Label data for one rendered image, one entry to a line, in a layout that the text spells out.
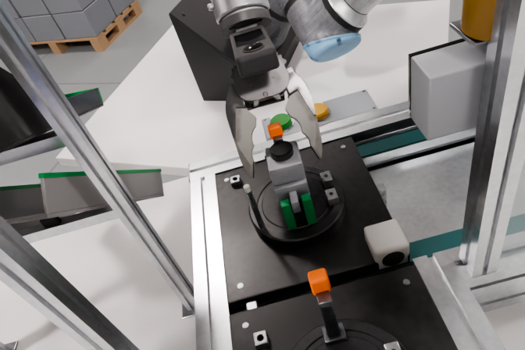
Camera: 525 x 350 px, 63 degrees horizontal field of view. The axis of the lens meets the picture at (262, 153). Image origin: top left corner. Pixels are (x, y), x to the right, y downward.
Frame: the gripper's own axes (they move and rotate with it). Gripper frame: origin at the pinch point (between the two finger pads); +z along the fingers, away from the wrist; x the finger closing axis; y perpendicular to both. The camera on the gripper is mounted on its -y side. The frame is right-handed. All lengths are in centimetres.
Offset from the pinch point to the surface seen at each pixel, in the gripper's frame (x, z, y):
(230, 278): 11.2, 13.1, 1.0
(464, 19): -16.5, -7.4, -21.5
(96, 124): 45, -22, 57
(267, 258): 5.7, 12.1, 2.2
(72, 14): 131, -153, 281
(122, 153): 37, -11, 45
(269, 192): 3.3, 4.1, 8.1
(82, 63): 138, -116, 291
